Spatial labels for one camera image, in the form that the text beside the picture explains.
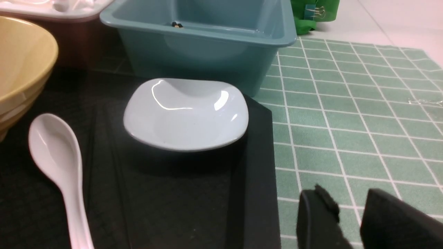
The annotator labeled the black plastic serving tray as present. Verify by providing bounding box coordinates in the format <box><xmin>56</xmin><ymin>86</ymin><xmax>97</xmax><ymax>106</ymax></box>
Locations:
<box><xmin>0</xmin><ymin>67</ymin><xmax>281</xmax><ymax>249</ymax></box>

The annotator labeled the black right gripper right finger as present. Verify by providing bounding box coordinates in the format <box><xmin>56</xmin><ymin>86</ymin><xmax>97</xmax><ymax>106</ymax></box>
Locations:
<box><xmin>360</xmin><ymin>188</ymin><xmax>443</xmax><ymax>249</ymax></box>

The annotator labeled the beige noodle bowl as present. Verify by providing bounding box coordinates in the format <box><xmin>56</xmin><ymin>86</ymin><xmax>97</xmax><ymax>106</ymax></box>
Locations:
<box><xmin>0</xmin><ymin>16</ymin><xmax>59</xmax><ymax>140</ymax></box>

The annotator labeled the white ceramic soup spoon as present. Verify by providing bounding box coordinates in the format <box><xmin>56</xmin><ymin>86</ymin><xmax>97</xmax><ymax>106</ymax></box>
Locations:
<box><xmin>28</xmin><ymin>113</ymin><xmax>94</xmax><ymax>249</ymax></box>

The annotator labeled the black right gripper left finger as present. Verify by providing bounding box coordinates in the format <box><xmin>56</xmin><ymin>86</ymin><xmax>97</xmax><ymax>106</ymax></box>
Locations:
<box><xmin>297</xmin><ymin>184</ymin><xmax>353</xmax><ymax>249</ymax></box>

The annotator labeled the white and brown spoon bin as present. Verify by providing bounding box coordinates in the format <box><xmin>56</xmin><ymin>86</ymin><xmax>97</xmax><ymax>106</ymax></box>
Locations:
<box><xmin>0</xmin><ymin>0</ymin><xmax>114</xmax><ymax>69</ymax></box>

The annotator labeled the black chopstick with gold band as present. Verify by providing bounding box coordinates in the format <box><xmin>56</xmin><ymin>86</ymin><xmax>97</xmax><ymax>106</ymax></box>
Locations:
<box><xmin>171</xmin><ymin>22</ymin><xmax>183</xmax><ymax>28</ymax></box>

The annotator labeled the green checkered table mat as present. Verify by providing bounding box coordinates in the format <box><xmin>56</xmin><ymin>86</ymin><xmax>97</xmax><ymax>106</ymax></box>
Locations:
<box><xmin>254</xmin><ymin>38</ymin><xmax>443</xmax><ymax>249</ymax></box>

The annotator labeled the white square sauce dish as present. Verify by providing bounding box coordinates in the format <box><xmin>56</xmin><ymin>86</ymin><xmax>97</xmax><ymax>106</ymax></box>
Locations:
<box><xmin>123</xmin><ymin>78</ymin><xmax>250</xmax><ymax>152</ymax></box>

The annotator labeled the teal plastic chopstick bin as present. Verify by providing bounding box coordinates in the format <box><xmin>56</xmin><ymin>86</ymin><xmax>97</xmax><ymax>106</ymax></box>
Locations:
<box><xmin>100</xmin><ymin>0</ymin><xmax>297</xmax><ymax>96</ymax></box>

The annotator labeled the green cloth backdrop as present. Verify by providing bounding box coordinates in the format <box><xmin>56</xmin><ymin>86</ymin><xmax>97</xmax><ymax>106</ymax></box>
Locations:
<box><xmin>290</xmin><ymin>0</ymin><xmax>340</xmax><ymax>35</ymax></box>

